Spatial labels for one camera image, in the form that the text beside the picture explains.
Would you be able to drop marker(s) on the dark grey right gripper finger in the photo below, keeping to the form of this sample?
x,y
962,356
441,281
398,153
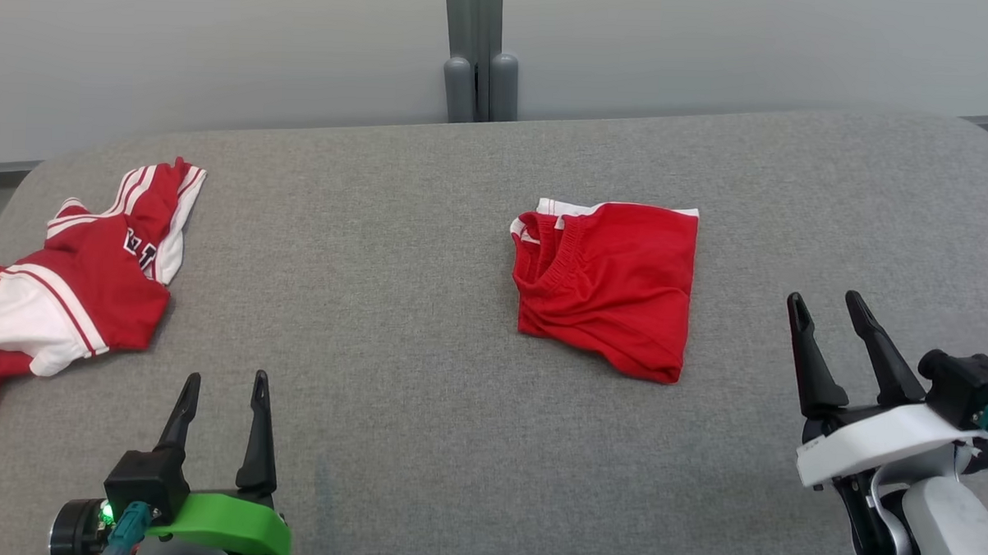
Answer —
x,y
811,362
882,348

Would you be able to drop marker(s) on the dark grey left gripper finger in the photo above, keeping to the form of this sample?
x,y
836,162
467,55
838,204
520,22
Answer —
x,y
258,442
179,410

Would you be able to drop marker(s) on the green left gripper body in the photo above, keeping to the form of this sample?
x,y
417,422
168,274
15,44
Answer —
x,y
222,524

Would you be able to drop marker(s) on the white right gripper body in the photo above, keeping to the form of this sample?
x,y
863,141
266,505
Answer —
x,y
874,447

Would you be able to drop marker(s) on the red white number 23 jersey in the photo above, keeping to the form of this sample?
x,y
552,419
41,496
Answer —
x,y
91,280

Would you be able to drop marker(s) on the red shorts with white trim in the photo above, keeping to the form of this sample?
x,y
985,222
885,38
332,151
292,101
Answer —
x,y
617,290

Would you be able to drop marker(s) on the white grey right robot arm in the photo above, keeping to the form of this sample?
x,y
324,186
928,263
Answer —
x,y
954,523

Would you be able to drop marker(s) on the grey fabric sofa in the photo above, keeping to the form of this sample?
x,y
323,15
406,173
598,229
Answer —
x,y
378,306

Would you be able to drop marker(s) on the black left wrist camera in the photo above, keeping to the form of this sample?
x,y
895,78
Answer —
x,y
146,479

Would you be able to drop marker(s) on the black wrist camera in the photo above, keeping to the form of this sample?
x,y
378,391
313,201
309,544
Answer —
x,y
146,479
963,384

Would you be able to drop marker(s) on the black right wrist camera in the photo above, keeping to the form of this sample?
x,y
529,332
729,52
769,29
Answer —
x,y
963,384

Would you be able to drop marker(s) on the grey double partition post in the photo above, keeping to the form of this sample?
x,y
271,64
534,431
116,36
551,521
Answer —
x,y
479,55

